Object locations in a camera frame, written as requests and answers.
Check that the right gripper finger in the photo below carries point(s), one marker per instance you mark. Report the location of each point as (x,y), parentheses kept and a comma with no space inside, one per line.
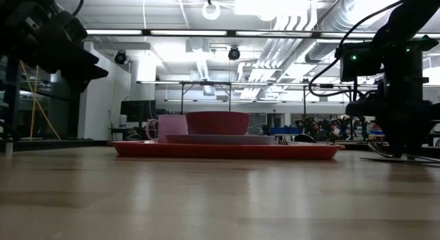
(414,138)
(392,137)

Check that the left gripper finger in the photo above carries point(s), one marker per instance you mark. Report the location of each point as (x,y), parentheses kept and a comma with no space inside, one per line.
(89,72)
(82,58)

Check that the pink plastic mug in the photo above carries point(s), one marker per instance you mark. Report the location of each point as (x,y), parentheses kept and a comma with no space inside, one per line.
(170,128)

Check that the magenta plastic bowl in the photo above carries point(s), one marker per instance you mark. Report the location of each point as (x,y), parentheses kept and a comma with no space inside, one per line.
(217,123)

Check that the lavender plastic plate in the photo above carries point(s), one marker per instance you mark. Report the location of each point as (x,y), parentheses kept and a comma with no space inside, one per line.
(220,139)

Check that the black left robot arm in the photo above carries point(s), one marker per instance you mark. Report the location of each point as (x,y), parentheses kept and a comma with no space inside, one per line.
(17,27)

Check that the red plastic tray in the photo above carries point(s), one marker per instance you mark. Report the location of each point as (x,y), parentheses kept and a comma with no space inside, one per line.
(223,151)

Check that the black round ceiling fixture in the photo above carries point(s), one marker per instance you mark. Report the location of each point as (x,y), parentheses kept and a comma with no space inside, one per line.
(234,53)
(120,57)

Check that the white bucket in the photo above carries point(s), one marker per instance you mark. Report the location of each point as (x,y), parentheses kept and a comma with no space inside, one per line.
(123,121)

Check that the black computer monitor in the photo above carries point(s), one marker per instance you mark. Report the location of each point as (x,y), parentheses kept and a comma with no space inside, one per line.
(137,111)

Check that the overhead light bar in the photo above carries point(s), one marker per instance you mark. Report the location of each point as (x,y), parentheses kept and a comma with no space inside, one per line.
(146,32)

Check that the blue storage bin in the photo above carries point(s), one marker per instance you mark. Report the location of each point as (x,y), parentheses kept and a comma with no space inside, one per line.
(283,130)

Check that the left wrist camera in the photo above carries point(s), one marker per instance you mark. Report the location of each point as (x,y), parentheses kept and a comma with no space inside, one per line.
(70,27)

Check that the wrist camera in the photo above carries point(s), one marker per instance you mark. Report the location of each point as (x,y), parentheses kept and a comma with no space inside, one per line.
(70,27)
(361,63)

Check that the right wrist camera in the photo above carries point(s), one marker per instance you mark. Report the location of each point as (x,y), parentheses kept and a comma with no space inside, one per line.
(361,63)

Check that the black background station frame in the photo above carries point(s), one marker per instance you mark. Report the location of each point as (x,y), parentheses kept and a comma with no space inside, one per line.
(206,83)

